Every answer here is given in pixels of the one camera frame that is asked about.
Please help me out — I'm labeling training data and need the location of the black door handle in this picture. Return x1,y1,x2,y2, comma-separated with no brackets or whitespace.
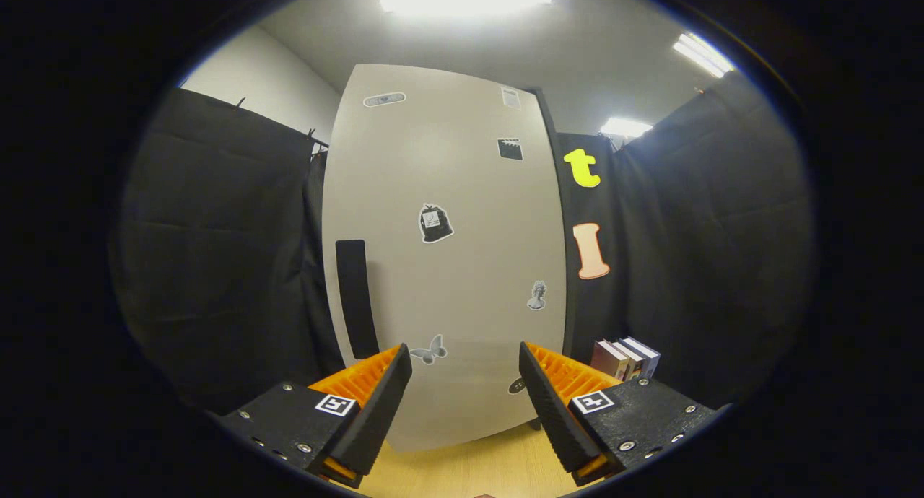
335,239,380,359

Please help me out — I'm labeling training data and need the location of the beige cabinet door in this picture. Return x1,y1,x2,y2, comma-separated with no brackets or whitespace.
321,64,567,453

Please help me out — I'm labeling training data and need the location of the brown spine book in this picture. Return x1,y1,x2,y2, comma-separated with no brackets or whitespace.
590,340,630,381

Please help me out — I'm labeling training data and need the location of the small ceiling light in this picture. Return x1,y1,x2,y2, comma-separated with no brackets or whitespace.
599,117,654,139

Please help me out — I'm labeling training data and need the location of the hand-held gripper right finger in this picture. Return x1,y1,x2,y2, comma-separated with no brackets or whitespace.
518,341,719,486

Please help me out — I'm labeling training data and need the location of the black backdrop cloth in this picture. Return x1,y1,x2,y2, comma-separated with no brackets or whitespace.
112,71,816,412

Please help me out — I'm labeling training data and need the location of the long ceiling light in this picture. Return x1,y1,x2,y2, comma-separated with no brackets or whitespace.
673,32,736,79

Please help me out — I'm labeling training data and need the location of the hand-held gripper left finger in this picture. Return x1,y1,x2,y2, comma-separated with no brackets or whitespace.
220,344,414,489

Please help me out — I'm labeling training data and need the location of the dark grey cabinet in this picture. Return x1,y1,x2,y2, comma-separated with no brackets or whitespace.
531,87,578,432

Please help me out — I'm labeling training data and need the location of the grey blue spine book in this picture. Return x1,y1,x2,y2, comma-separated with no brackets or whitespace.
622,336,661,380

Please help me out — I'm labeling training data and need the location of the black yellow spine book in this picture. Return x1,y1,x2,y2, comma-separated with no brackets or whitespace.
610,338,647,382

